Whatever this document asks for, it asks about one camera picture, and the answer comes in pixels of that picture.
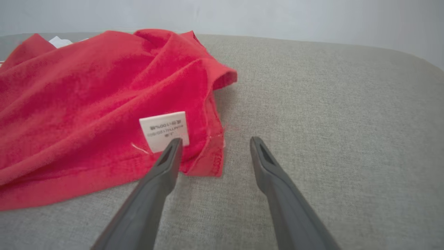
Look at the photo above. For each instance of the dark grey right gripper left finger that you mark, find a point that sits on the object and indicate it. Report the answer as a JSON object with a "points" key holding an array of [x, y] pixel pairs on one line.
{"points": [[138, 215]]}

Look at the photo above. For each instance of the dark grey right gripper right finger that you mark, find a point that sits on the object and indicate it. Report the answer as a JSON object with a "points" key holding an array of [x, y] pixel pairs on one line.
{"points": [[295, 222]]}

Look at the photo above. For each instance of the red jersey with number 23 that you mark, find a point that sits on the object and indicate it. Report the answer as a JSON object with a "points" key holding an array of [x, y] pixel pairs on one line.
{"points": [[86, 104]]}

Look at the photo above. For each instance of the grey fabric sofa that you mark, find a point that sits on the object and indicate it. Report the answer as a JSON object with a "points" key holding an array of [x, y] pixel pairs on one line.
{"points": [[329, 121]]}

